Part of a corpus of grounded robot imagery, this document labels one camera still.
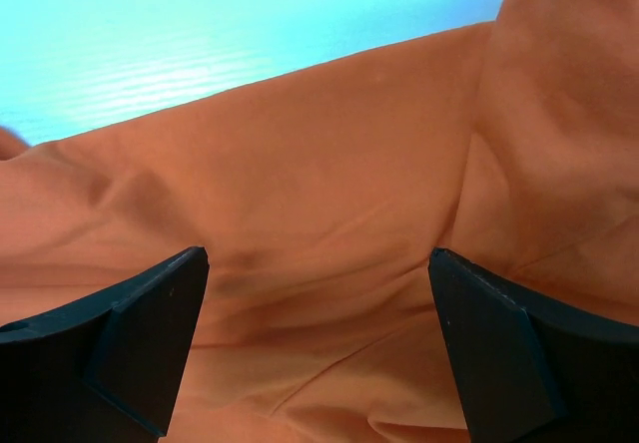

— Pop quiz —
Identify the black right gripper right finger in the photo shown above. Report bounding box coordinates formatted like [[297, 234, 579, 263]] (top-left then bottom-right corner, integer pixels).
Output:
[[428, 248, 638, 442]]

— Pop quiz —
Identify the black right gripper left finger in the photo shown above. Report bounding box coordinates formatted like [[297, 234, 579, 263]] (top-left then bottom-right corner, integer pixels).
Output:
[[1, 247, 209, 442]]

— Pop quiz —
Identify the orange t shirt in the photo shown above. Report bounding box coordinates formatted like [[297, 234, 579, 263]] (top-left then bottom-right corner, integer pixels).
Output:
[[1, 0, 638, 442]]

